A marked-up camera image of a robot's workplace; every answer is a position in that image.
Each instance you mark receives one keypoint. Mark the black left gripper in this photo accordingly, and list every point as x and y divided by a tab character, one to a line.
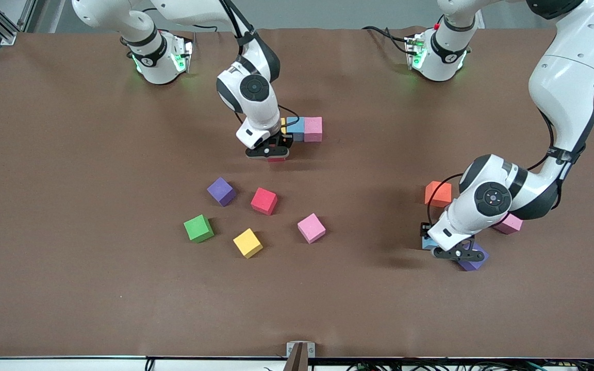
424	230

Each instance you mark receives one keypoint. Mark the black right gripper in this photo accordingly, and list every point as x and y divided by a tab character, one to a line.
282	140

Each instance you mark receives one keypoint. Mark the red foam cube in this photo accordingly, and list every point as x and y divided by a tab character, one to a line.
276	159
264	200

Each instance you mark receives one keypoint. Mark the yellow foam cube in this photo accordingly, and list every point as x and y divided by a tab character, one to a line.
247	242
283	125

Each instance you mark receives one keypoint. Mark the light blue foam cube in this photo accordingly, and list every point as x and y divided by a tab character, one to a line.
296	124
428	243

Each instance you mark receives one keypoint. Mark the pink foam cube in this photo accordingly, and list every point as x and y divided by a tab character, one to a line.
313	129
511	225
311	227

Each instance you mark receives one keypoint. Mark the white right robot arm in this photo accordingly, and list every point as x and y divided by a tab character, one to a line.
258	111

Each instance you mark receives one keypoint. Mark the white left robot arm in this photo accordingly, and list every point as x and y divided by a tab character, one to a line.
565	87

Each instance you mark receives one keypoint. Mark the purple foam cube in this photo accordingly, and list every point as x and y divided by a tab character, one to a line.
220	190
475	265

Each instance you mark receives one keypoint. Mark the orange foam cube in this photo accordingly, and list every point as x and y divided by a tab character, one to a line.
439	195

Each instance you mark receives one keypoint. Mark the green foam cube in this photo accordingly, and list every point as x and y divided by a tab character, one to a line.
198	228

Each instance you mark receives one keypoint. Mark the brown table mat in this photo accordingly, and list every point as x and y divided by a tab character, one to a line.
121	288

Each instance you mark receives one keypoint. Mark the metal table edge bracket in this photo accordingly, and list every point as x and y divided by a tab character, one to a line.
291	349

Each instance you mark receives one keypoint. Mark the aluminium frame profile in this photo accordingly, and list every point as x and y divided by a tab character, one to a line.
8	37

